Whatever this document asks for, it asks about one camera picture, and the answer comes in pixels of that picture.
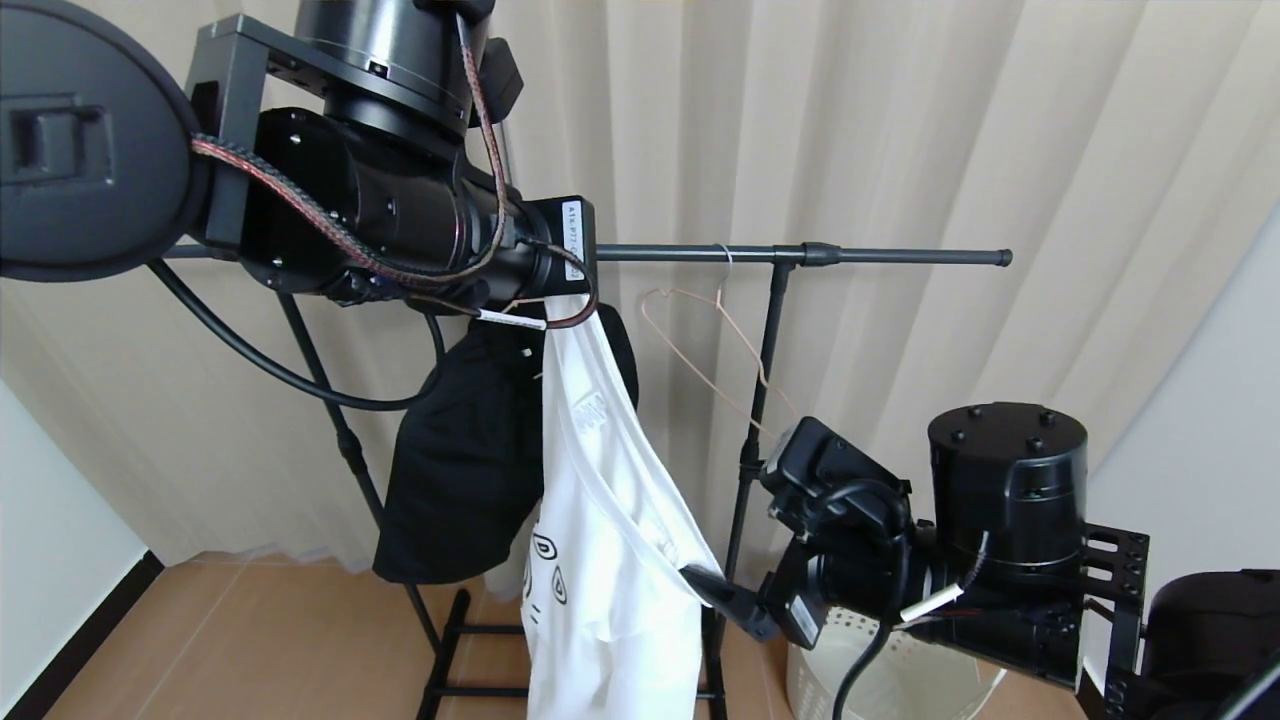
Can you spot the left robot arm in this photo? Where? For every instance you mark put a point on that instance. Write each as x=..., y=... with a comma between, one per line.
x=400, y=200

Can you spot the black clothes rack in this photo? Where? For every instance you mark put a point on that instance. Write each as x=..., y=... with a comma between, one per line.
x=880, y=256

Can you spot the black garment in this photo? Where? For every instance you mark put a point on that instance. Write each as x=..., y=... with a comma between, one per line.
x=460, y=480

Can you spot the pink clothes hanger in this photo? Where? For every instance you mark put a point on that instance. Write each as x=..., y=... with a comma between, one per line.
x=743, y=342

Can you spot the white laundry basket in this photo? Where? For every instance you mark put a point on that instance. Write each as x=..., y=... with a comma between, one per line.
x=940, y=690

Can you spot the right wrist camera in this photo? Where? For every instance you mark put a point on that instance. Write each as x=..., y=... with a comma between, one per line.
x=820, y=470

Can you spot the beige curtain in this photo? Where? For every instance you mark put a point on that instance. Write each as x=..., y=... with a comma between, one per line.
x=900, y=130

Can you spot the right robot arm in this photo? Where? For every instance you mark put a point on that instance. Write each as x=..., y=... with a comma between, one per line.
x=1010, y=480

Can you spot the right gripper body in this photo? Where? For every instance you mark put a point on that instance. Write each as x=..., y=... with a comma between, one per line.
x=860, y=580

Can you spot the white printed T-shirt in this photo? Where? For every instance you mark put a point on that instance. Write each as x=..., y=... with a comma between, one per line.
x=610, y=560

